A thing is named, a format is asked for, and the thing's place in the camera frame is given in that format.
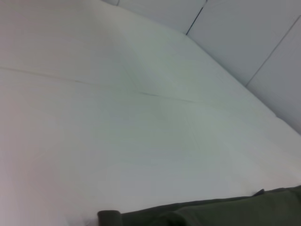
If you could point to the dark green printed t-shirt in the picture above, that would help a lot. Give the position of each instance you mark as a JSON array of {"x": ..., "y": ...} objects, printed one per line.
[{"x": 223, "y": 212}]

